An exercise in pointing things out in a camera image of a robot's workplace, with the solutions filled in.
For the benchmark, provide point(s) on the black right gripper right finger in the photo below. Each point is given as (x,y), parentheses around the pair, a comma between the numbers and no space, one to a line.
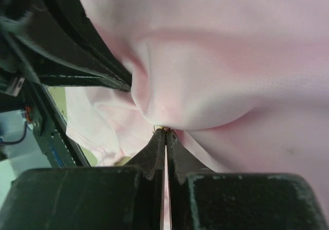
(203,199)

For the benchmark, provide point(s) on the black metal base frame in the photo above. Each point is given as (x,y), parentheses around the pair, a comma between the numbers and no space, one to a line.
(49,128)

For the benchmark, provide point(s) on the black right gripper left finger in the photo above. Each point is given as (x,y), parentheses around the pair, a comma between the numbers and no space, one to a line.
(123,197)

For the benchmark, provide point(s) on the pink garment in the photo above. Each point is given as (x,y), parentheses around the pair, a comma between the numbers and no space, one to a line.
(243,82)

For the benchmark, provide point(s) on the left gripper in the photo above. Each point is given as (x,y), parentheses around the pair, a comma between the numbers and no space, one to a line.
(53,42)

